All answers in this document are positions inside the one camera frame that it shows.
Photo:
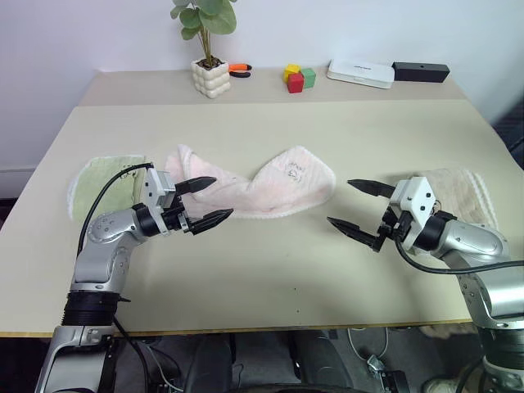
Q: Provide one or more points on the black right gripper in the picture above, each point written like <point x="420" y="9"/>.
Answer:
<point x="395" y="225"/>

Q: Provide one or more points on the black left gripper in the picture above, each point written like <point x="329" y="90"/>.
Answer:
<point x="177" y="215"/>

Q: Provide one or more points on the pink towel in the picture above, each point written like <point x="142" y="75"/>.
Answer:
<point x="286" y="184"/>

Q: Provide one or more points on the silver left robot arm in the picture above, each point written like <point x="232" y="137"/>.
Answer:
<point x="106" y="229"/>

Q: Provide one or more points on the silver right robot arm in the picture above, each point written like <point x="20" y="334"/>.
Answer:
<point x="471" y="241"/>

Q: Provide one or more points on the beige folded towel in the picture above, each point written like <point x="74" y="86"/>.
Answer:
<point x="458" y="188"/>

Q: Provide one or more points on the green folded towel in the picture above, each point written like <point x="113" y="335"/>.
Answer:
<point x="94" y="176"/>

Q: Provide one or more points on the white bubble plant pot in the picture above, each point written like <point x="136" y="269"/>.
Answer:
<point x="210" y="82"/>

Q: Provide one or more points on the flat white box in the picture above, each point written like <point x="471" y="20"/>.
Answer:
<point x="360" y="73"/>

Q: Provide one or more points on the green cube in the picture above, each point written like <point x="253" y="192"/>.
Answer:
<point x="310" y="78"/>

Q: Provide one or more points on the red cube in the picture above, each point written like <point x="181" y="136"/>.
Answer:
<point x="295" y="84"/>

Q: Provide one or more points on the long black box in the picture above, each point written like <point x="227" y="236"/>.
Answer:
<point x="421" y="72"/>

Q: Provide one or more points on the yellow cube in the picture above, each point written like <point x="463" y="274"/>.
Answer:
<point x="291" y="69"/>

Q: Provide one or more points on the metal clamp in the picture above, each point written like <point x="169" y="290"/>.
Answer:
<point x="382" y="370"/>

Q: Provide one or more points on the black textured chair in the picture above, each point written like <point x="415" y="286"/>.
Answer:
<point x="513" y="131"/>

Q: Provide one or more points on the green leafy plant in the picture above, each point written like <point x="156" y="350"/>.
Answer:
<point x="213" y="16"/>

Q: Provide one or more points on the white sneaker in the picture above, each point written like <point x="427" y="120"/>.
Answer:
<point x="442" y="385"/>

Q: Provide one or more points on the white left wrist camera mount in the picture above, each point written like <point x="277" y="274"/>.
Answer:
<point x="157" y="188"/>

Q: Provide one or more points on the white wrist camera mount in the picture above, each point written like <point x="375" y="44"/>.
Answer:
<point x="157" y="188"/>
<point x="417" y="196"/>

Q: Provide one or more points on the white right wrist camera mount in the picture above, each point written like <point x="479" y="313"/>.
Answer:
<point x="417" y="196"/>

